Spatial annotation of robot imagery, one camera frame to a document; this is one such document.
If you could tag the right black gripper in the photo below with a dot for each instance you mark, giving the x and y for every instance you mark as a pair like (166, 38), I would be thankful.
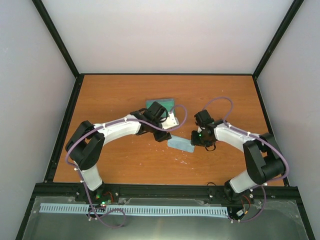
(195, 142)

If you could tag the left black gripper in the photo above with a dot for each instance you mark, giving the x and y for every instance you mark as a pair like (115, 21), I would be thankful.
(163, 135)

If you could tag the blue cleaning cloth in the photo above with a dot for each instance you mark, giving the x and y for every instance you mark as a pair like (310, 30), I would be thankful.
(181, 144)

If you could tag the grey glasses case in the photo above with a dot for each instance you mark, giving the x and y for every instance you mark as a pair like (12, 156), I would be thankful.
(167, 103)

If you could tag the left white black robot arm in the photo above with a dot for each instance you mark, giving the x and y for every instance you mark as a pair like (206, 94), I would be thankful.
(85, 146)

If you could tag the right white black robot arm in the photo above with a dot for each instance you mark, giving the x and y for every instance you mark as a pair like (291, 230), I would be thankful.
(263, 158)

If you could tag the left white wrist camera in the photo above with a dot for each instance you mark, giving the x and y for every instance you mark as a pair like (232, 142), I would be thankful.
(169, 121)

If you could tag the black aluminium frame rail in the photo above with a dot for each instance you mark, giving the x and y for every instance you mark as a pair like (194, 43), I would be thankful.
(209, 193)

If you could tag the light blue slotted cable duct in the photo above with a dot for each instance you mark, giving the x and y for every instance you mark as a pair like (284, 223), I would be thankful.
(137, 210)

